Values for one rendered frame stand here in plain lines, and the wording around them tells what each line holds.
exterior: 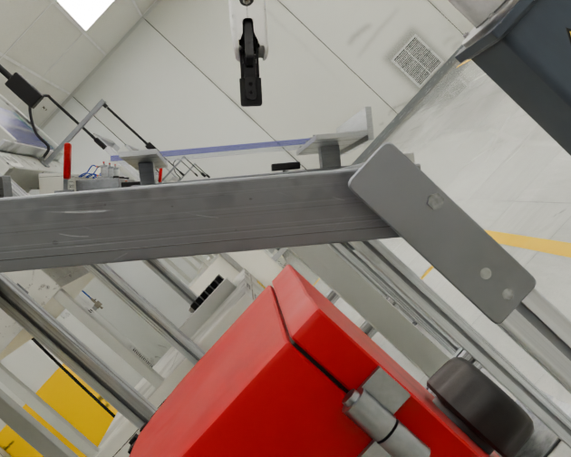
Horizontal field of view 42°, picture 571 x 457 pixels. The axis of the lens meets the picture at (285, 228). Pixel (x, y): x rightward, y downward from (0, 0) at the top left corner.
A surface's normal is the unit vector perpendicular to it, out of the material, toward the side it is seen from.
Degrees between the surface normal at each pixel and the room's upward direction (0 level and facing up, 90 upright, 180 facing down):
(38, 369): 90
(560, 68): 90
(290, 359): 90
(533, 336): 90
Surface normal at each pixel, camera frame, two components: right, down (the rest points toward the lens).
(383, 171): 0.06, 0.05
